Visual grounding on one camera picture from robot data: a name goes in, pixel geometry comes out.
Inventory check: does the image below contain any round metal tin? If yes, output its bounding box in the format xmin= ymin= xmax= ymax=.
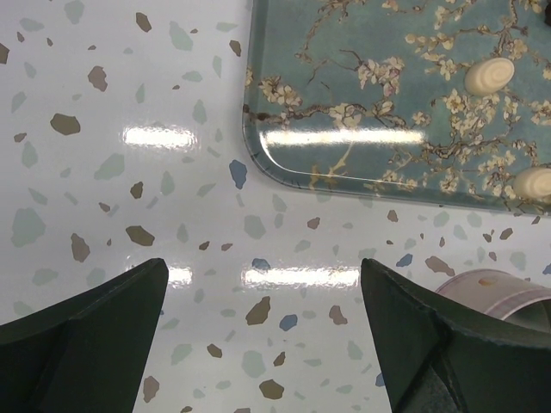
xmin=436 ymin=269 xmax=550 ymax=333

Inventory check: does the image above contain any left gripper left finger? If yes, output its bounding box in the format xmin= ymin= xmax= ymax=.
xmin=1 ymin=258 xmax=169 ymax=412

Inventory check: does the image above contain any white oval chocolate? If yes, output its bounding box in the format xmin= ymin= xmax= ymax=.
xmin=464 ymin=58 xmax=515 ymax=96

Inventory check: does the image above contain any small caramel chocolate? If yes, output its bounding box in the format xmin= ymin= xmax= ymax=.
xmin=478 ymin=277 xmax=497 ymax=287

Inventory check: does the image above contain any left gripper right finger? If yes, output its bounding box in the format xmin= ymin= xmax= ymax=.
xmin=361 ymin=259 xmax=550 ymax=412

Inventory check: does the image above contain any white round chocolate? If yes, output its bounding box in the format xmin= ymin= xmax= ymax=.
xmin=512 ymin=167 xmax=551 ymax=199

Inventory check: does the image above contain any floral teal tray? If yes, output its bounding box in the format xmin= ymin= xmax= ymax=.
xmin=243 ymin=1 xmax=550 ymax=215

